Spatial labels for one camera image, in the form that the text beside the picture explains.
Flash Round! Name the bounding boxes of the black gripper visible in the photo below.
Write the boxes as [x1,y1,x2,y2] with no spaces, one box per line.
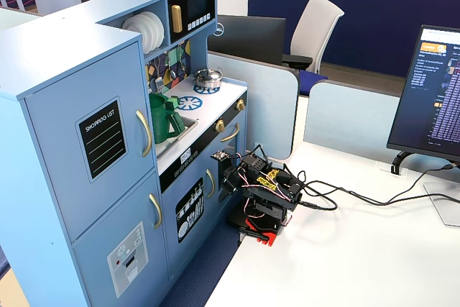
[218,163,249,203]

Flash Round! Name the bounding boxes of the red robot base clamp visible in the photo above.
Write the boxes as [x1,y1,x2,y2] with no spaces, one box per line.
[225,211,289,249]

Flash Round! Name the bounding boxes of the steel pot lid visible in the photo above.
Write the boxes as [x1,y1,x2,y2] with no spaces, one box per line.
[193,68,222,82]

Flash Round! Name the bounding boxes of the grey toy sink basin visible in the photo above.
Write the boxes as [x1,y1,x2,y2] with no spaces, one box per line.
[155,115,200,160]

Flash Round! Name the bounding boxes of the grey desk divider panel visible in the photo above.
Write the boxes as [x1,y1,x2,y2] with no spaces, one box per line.
[303,81,403,150]
[207,50,300,161]

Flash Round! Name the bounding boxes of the green plastic pitcher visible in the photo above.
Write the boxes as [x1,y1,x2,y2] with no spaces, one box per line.
[147,92,186,145]

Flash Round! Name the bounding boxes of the steel toy pot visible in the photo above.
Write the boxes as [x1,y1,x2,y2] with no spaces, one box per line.
[193,68,225,89]

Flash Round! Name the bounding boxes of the steel slotted toy spatula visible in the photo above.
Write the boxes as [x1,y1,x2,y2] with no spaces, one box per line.
[155,55,165,94]

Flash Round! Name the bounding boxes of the steel toy ladle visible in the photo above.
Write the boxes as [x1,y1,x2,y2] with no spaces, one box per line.
[167,47,180,80]

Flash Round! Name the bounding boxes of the blue upholstered seat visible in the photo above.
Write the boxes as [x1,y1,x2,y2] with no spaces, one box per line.
[297,68,329,98]

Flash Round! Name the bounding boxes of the black dell monitor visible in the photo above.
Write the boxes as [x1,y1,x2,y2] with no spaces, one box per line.
[207,14,288,68]

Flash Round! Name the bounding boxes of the black toy microwave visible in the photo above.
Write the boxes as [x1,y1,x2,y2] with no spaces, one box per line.
[167,0,216,44]

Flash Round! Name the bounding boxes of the white toy plate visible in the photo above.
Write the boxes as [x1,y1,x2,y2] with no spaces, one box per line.
[121,15,149,53]
[133,12,161,52]
[142,10,166,51]

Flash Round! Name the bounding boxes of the white office chair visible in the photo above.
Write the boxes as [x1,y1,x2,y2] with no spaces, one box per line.
[281,0,346,75]

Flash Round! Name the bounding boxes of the blue wooden toy kitchen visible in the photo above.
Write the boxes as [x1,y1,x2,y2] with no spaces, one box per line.
[0,0,249,307]

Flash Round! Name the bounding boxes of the silver monitor stand base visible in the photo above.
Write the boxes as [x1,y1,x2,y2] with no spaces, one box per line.
[423,180,460,229]

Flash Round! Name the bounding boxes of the lit computer monitor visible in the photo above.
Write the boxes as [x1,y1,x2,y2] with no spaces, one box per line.
[386,24,460,162]

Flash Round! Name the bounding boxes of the gold dishwasher door handle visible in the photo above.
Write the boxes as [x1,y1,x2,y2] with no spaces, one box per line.
[205,168,216,199]

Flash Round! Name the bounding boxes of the gold oven door handle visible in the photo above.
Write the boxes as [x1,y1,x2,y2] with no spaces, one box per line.
[219,122,241,143]

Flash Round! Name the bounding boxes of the gold freezer door handle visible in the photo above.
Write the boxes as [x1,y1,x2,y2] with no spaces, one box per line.
[148,192,164,230]

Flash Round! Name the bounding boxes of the gold fridge door handle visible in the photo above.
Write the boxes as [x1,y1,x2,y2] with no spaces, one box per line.
[135,109,153,158]

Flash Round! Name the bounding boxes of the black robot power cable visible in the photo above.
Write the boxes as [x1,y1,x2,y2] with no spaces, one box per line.
[298,191,460,211]

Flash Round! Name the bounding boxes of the gold microwave handle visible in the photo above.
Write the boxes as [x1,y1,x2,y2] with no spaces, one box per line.
[170,4,183,34]

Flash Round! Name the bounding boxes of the black usb cable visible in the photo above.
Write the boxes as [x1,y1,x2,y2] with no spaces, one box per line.
[283,162,460,200]

